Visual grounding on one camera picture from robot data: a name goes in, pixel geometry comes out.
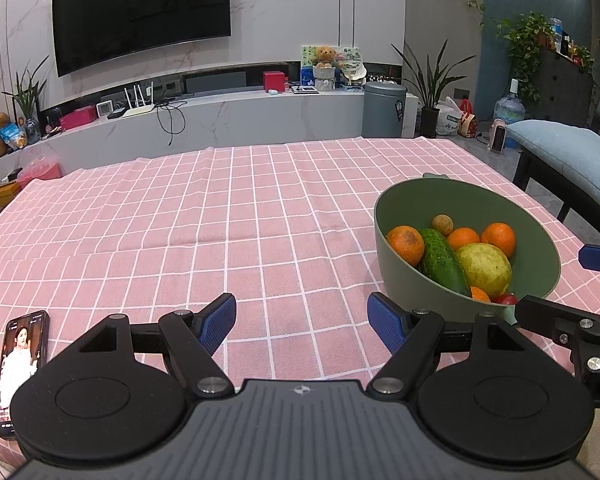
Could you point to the leafy potted plant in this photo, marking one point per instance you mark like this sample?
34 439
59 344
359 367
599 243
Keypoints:
525 45

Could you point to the bench with blue cushion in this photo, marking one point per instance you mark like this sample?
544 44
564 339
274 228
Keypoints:
565 147

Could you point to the long-leaf potted plant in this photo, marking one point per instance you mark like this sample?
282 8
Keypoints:
429 115

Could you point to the grey trash can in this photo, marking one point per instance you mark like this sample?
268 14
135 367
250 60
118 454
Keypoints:
384 110

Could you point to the small white desk clock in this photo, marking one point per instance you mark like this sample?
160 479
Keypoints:
105 110

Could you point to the dark cabinet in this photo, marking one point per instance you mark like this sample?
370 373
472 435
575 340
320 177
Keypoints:
565 90

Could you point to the white router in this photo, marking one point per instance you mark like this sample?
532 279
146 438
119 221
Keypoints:
139 109

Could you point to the large water jug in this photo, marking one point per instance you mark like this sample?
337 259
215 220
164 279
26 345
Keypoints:
509 107

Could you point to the red box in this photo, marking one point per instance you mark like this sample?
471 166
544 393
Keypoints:
274 81

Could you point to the small pink heater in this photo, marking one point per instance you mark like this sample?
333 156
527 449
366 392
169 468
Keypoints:
500 136

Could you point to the green bowl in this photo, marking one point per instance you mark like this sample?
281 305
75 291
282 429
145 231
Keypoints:
480 200

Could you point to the red bag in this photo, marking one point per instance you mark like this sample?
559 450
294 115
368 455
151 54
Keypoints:
468 122

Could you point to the yellow-green pear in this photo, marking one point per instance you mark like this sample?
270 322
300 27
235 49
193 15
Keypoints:
485 267

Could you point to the red tomato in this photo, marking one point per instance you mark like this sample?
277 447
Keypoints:
505 299

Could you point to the orange box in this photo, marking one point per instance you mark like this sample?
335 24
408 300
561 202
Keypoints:
5 195

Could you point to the large orange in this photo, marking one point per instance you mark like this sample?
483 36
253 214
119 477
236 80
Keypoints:
480 294
498 240

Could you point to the pink plastic bag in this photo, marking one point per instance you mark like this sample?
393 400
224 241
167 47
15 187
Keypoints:
40 171

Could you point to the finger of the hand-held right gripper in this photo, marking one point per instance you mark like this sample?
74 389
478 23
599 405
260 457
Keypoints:
555 312
597 257

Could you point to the small orange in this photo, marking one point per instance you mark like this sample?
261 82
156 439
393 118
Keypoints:
462 238

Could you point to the orange with dark blemish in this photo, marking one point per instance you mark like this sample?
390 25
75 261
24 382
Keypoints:
405 245

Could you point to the black smartphone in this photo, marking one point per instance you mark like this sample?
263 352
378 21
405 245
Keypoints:
22 365

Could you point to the plant in glass vase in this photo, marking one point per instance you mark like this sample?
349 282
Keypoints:
27 100

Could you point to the green cucumber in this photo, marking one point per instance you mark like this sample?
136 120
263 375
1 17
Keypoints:
442 260

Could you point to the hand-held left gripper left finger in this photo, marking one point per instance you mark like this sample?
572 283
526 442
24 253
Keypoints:
215 322

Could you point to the clear plastic bottle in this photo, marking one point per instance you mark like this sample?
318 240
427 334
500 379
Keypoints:
556 35

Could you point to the brown teddy bear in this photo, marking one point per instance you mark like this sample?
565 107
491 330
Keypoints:
324 67

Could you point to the small round brownish fruit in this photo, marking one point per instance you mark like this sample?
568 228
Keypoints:
442 225

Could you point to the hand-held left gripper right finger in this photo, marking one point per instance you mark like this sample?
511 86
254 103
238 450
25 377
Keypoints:
387 320

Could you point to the white marble television console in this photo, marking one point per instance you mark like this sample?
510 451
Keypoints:
260 120

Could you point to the black curved television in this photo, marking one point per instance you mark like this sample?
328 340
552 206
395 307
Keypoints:
140 10

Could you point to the blue snack bag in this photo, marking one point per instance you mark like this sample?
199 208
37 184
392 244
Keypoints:
14 136

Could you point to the pink checked tablecloth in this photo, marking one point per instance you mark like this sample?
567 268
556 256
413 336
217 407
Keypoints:
230 210

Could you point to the pink box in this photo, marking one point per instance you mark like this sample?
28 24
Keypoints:
78 119

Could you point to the white plastic bag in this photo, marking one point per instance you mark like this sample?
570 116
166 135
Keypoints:
449 117

